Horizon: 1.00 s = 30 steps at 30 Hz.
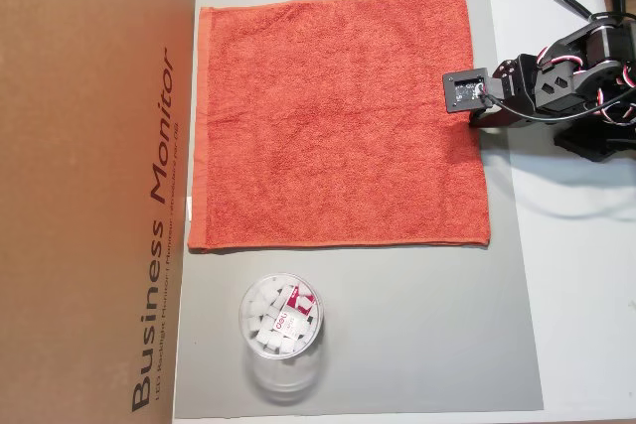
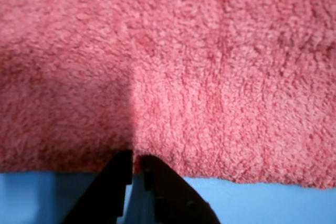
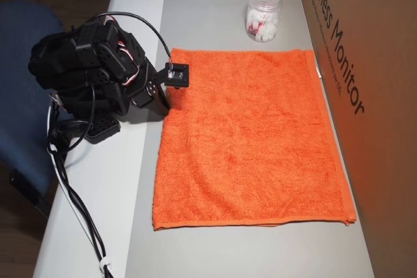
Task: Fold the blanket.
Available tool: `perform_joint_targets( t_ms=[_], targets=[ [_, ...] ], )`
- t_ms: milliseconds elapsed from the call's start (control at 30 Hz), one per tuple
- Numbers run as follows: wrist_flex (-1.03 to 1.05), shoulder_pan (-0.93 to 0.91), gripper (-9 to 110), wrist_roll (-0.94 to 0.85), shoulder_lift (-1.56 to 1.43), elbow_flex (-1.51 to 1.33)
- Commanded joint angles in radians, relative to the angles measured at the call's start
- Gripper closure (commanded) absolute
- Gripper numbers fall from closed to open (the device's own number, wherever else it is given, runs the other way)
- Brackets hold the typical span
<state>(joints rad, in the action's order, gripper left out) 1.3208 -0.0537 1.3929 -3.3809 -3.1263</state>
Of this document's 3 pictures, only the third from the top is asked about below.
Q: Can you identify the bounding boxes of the black perforated table clamp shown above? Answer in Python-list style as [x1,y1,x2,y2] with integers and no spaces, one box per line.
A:
[85,113,122,145]

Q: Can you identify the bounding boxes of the red white paper packet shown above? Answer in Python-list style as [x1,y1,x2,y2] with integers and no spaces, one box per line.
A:
[247,14,266,36]

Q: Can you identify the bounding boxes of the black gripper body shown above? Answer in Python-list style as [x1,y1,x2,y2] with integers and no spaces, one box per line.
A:
[129,58,169,109]

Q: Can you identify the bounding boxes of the blue fabric office chair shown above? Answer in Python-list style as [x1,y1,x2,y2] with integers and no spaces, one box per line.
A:
[0,0,71,219]

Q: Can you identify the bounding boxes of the black power cable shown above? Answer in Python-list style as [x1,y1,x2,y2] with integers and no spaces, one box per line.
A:
[48,118,113,278]

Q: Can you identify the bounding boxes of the white cubes in jar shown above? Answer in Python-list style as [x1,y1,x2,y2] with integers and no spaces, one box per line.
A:
[246,9,280,43]

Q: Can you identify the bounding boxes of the brown Business Monitor cardboard box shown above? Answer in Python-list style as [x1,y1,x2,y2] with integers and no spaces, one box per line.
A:
[301,0,417,278]

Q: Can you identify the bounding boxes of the grey table mat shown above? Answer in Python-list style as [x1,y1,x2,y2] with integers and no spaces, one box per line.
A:
[123,0,375,278]

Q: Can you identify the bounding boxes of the black square wrist camera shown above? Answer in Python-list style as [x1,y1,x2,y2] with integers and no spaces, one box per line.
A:
[155,61,192,92]

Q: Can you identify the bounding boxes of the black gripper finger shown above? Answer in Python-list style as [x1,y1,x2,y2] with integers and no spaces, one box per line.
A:
[158,84,171,117]
[148,93,164,117]

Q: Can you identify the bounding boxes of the orange terry towel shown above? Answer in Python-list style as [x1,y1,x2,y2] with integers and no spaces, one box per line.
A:
[152,48,356,232]

